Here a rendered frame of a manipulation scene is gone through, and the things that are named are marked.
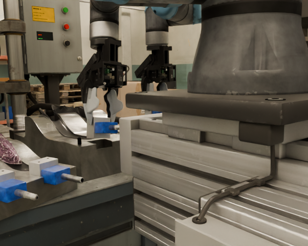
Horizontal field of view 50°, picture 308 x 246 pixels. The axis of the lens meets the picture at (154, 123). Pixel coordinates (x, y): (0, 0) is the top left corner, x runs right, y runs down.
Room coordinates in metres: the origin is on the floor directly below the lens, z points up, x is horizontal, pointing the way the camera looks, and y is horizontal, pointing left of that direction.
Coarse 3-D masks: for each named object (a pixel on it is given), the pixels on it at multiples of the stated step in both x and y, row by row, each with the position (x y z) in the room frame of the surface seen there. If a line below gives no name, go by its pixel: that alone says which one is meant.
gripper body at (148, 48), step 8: (152, 48) 1.08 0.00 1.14; (160, 48) 1.08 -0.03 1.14; (168, 48) 1.08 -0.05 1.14; (152, 56) 1.11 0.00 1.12; (160, 56) 1.08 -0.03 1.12; (168, 56) 1.10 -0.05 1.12; (152, 64) 1.11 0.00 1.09; (160, 64) 1.08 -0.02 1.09; (168, 64) 1.08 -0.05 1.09; (144, 72) 1.11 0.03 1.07; (152, 72) 1.10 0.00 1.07; (160, 72) 1.06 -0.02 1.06; (168, 72) 1.09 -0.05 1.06; (152, 80) 1.10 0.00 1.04; (160, 80) 1.06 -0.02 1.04; (168, 80) 1.09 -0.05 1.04
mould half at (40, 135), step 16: (96, 112) 1.17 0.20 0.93; (32, 128) 1.03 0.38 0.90; (48, 128) 1.00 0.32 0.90; (80, 128) 1.05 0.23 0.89; (32, 144) 1.03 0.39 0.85; (48, 144) 0.94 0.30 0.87; (64, 144) 0.86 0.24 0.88; (80, 144) 0.81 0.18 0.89; (112, 144) 0.85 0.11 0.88; (64, 160) 0.86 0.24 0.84; (80, 160) 0.79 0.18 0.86; (96, 160) 0.82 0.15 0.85; (112, 160) 0.85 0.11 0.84; (80, 176) 0.79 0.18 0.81; (96, 176) 0.82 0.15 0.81
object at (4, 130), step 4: (0, 124) 1.91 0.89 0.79; (0, 128) 1.76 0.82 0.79; (4, 128) 1.76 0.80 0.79; (8, 128) 1.76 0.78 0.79; (12, 128) 1.76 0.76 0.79; (0, 132) 1.64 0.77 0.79; (4, 132) 1.64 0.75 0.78; (8, 132) 1.63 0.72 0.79; (4, 136) 1.53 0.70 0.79; (8, 136) 1.53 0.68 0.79
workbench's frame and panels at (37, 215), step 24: (96, 192) 0.74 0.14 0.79; (120, 192) 0.78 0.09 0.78; (24, 216) 0.63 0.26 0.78; (48, 216) 0.66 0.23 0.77; (72, 216) 0.75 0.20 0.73; (96, 216) 0.79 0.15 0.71; (120, 216) 0.84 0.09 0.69; (0, 240) 0.65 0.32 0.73; (24, 240) 0.68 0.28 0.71; (48, 240) 0.71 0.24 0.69; (72, 240) 0.76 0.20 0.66; (96, 240) 0.81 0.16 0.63; (120, 240) 0.85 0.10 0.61; (144, 240) 0.89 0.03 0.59
